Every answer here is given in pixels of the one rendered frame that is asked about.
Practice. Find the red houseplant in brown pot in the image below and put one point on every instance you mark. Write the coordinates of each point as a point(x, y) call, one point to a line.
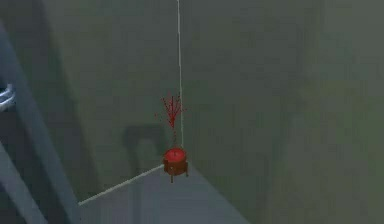
point(175, 160)

